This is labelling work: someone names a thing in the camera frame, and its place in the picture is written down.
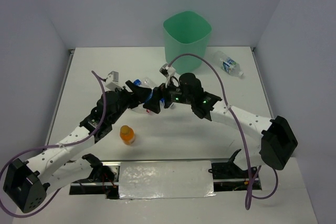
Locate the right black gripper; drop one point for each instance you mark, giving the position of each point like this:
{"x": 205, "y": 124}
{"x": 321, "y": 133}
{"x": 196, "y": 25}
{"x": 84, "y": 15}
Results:
{"x": 153, "y": 104}

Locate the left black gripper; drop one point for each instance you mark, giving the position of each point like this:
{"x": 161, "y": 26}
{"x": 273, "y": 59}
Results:
{"x": 139, "y": 94}

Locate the small bottle blue cap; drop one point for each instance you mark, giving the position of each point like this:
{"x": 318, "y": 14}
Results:
{"x": 146, "y": 83}

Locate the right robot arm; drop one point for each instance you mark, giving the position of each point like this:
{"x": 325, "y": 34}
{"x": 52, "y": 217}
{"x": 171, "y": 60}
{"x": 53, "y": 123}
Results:
{"x": 275, "y": 140}

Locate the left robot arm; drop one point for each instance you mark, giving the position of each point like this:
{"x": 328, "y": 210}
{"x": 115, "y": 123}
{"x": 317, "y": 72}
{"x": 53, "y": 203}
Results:
{"x": 28, "y": 183}

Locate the green plastic bin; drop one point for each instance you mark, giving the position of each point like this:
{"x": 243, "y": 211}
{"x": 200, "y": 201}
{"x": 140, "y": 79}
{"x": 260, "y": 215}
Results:
{"x": 185, "y": 32}

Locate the clear bottle blue label white cap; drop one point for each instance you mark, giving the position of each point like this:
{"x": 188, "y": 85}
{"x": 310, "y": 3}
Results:
{"x": 163, "y": 104}

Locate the clear bottle red label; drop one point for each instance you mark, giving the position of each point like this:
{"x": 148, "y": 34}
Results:
{"x": 141, "y": 110}

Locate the orange juice bottle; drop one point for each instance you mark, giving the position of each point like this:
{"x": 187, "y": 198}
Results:
{"x": 127, "y": 134}

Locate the silver tape panel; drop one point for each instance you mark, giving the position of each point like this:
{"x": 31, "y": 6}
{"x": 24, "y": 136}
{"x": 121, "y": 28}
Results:
{"x": 163, "y": 180}

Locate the clear bottle green-blue label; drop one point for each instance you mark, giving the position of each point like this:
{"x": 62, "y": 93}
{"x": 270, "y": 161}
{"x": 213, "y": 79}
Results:
{"x": 227, "y": 64}

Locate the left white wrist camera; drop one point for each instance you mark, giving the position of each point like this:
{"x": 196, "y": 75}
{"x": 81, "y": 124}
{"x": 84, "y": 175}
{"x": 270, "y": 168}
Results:
{"x": 112, "y": 81}

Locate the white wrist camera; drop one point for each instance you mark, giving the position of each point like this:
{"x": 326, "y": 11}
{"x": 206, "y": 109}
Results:
{"x": 168, "y": 72}
{"x": 112, "y": 81}

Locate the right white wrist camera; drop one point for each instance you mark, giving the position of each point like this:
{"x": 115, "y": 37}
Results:
{"x": 168, "y": 72}

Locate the metal base rail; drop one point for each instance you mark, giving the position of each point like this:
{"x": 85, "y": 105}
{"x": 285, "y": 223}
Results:
{"x": 226, "y": 177}

